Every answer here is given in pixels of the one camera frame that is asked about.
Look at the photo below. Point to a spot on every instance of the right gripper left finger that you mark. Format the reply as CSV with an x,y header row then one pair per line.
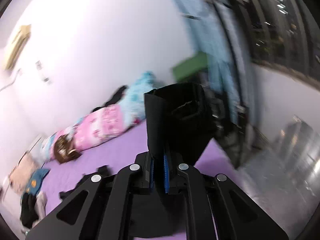
x,y
100,208

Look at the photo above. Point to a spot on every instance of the beige pillow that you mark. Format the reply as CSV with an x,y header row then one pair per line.
x,y
22,173

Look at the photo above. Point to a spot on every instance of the black garment on quilt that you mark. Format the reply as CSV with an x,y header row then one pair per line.
x,y
114,99

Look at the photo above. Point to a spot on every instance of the grey knit sweater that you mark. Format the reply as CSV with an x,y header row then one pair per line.
x,y
40,205

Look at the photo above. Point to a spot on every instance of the blue cushion orange patches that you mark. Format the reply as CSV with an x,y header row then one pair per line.
x,y
35,182

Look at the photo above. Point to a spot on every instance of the black jacket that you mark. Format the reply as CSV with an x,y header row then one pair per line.
x,y
178,120

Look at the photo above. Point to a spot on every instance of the light blue curtain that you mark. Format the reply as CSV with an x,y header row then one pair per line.
x,y
207,35

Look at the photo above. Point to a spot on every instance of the brown printed garment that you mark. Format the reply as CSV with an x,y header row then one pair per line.
x,y
64,150

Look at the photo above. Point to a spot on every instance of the purple bed sheet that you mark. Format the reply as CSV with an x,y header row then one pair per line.
x,y
118,153

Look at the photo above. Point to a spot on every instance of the floral rolled quilt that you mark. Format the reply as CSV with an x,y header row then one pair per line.
x,y
106,123

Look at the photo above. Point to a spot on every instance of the black folded clothes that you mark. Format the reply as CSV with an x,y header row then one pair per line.
x,y
28,212

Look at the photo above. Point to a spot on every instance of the green cloth on stand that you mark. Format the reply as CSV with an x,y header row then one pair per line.
x,y
190,67

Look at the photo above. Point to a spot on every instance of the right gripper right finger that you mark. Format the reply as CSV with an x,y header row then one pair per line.
x,y
216,208

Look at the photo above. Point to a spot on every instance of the metal window railing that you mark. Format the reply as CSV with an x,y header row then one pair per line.
x,y
282,34

